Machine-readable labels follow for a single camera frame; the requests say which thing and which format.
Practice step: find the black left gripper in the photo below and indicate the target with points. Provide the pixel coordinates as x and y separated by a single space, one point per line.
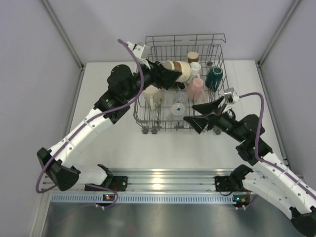
220 122

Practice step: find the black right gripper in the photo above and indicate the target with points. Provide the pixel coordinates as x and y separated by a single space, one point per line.
162 77

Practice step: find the cream mug green inside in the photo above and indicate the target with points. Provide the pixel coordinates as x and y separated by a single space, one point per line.
153 96

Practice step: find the light blue mug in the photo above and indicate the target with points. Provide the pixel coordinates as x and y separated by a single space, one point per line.
178 109

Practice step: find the clear glass tumbler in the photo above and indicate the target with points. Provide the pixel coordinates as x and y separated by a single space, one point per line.
181 97

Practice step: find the pink mug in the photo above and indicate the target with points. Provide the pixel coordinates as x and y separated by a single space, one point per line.
195 90

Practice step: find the cream mug with handle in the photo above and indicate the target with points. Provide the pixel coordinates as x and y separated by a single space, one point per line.
195 69

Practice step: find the white cup teal base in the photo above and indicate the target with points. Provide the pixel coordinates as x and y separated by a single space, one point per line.
213 78

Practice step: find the grey wire dish rack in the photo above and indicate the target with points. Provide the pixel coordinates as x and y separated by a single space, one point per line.
176 48

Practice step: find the black skull mug red inside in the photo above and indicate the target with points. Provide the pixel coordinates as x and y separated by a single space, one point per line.
179 85

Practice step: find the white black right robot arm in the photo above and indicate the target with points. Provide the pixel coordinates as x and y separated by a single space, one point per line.
124 87

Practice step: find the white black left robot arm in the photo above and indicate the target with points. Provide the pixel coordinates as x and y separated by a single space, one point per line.
267 175

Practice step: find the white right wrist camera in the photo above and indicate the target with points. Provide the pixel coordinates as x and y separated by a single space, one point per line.
141 52

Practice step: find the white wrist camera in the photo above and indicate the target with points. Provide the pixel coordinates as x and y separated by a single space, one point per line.
231 98
141 52

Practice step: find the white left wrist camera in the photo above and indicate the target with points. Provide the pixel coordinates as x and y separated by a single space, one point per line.
231 98

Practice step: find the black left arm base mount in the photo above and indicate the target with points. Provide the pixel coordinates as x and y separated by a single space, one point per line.
226 185

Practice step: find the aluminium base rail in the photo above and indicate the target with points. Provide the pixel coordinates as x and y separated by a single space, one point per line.
148 180

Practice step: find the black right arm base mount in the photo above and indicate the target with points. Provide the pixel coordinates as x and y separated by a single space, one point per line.
112 182

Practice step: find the aluminium corner frame post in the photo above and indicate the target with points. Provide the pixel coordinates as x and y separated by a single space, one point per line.
61 31

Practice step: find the perforated blue-grey cable tray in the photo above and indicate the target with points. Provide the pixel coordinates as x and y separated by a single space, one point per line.
144 198

